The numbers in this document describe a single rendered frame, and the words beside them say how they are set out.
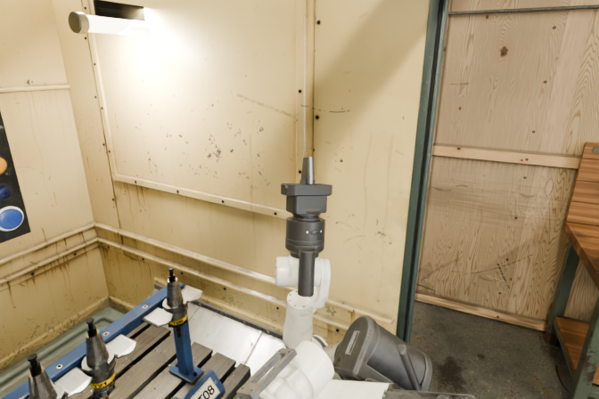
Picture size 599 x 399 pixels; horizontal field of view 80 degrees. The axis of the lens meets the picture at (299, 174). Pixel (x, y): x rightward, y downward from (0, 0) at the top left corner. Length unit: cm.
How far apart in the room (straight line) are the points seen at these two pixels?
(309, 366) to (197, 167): 94
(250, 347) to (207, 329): 21
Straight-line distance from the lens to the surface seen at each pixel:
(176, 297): 105
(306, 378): 56
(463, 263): 298
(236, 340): 152
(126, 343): 101
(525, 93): 264
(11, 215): 66
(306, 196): 78
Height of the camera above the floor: 185
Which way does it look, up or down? 18 degrees down
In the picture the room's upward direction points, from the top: straight up
